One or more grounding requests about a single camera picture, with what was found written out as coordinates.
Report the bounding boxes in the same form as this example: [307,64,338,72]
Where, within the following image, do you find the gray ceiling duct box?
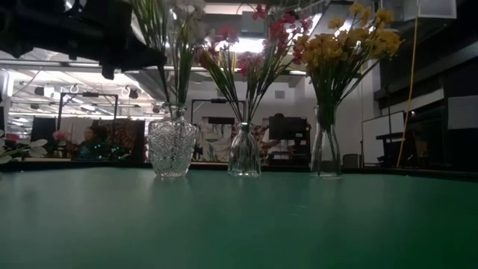
[380,0,457,22]

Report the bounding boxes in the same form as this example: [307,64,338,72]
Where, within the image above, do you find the pale floral hanging cloth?
[196,123,233,164]

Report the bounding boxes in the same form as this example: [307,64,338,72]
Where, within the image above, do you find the yellow artificial flower stem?
[293,32,339,165]
[335,1,403,165]
[320,16,369,165]

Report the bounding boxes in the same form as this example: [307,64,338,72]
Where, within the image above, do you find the tall smooth glass vase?
[309,104,343,177]

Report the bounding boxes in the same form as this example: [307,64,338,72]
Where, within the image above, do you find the red artificial flower stem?
[237,50,264,126]
[196,24,246,126]
[248,3,314,126]

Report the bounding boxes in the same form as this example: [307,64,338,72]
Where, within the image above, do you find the black background rig frame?
[56,92,120,137]
[190,98,247,126]

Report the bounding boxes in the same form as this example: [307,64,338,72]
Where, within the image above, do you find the long ceiling light strip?
[0,59,210,72]

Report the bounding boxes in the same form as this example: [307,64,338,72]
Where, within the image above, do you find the small gray bin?
[342,153,361,169]

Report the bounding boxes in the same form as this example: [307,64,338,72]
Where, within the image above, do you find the small ribbed glass vase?
[227,122,262,178]

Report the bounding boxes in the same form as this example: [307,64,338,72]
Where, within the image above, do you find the yellow hanging cable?
[395,0,421,168]

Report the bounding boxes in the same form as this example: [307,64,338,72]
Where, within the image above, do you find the dark patterned hanging cloth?
[100,118,146,162]

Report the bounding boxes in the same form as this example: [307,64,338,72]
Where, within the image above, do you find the pink background flowers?
[52,129,71,143]

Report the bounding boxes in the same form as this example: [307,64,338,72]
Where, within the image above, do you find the wide cut-crystal glass vase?
[147,102,198,179]

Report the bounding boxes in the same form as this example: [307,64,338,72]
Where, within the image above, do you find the black cabinet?
[267,116,311,167]

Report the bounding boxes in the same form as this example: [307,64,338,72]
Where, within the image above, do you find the gray ceiling ventilation box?
[238,10,279,38]

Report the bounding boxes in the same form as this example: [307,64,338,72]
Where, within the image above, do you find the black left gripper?
[0,0,167,80]

